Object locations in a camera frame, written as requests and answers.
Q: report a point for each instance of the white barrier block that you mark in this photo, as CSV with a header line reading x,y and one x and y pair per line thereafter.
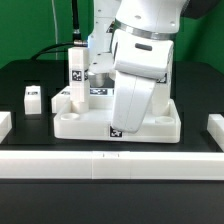
x,y
215,127
5,124

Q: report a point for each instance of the marker tag sheet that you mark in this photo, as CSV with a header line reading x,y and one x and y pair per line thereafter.
x,y
101,91

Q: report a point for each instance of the white desk top tray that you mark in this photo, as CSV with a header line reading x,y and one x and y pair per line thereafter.
x,y
96,125

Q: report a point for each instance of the right white barrier block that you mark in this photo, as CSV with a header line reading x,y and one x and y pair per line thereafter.
x,y
215,127

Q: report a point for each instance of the left white barrier block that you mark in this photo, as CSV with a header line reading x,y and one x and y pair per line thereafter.
x,y
5,124

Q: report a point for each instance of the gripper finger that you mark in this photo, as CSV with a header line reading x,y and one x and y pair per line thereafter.
x,y
132,95
101,66

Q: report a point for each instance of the white front rail barrier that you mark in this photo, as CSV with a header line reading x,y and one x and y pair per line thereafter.
x,y
127,165

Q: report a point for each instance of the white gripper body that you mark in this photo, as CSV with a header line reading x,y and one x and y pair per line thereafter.
x,y
141,56

